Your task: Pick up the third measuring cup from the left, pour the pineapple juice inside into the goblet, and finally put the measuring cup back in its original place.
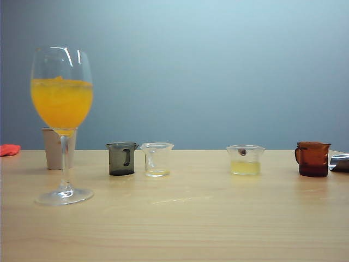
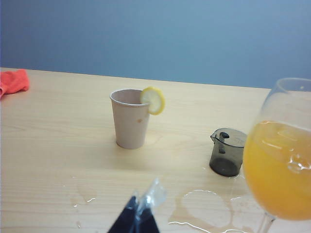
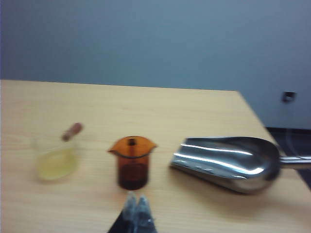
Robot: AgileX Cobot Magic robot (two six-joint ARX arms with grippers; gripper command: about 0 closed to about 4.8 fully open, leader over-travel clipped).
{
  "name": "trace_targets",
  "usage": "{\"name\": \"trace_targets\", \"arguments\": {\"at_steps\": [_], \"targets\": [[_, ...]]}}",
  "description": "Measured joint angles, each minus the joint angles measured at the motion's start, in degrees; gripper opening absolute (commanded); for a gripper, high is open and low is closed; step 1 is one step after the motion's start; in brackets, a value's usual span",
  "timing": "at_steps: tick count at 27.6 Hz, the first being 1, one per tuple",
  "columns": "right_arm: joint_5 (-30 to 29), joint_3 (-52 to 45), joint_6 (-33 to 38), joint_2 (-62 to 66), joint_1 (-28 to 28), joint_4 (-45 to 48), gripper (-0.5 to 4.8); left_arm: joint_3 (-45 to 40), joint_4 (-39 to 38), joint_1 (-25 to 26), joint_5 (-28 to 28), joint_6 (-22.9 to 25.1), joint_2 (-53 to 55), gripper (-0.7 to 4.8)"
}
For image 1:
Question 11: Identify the clear measuring cup brown mark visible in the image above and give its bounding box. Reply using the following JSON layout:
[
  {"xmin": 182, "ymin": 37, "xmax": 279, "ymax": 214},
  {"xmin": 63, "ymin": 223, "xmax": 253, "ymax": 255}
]
[{"xmin": 226, "ymin": 145, "xmax": 266, "ymax": 176}]

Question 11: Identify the smoky grey measuring cup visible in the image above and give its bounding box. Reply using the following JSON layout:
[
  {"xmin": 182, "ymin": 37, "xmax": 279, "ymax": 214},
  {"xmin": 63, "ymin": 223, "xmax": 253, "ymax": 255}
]
[{"xmin": 105, "ymin": 141, "xmax": 139, "ymax": 176}]

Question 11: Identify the wine glass with orange juice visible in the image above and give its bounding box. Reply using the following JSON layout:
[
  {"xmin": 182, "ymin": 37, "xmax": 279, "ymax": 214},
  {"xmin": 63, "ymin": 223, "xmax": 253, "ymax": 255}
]
[{"xmin": 29, "ymin": 46, "xmax": 95, "ymax": 206}]

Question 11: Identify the white paper cup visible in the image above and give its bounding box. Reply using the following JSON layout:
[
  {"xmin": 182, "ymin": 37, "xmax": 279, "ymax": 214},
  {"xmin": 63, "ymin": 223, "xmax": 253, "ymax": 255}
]
[{"xmin": 41, "ymin": 127, "xmax": 77, "ymax": 170}]

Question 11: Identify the amber measuring cup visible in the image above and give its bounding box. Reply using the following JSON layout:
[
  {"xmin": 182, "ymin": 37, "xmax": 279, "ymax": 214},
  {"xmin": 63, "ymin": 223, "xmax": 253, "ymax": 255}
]
[{"xmin": 294, "ymin": 141, "xmax": 332, "ymax": 177}]

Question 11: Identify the red cloth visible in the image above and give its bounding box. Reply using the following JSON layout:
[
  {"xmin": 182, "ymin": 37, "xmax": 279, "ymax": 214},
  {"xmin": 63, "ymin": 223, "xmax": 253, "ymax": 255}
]
[{"xmin": 0, "ymin": 144, "xmax": 22, "ymax": 157}]

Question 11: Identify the silver foil bag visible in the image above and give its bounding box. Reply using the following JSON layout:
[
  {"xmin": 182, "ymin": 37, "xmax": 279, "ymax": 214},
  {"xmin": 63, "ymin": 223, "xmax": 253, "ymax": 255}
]
[{"xmin": 328, "ymin": 153, "xmax": 349, "ymax": 172}]

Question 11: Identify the clear measuring cup with handle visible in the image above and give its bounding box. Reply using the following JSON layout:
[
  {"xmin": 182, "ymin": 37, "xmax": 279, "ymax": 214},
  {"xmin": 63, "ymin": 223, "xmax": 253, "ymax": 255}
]
[{"xmin": 140, "ymin": 142, "xmax": 175, "ymax": 178}]

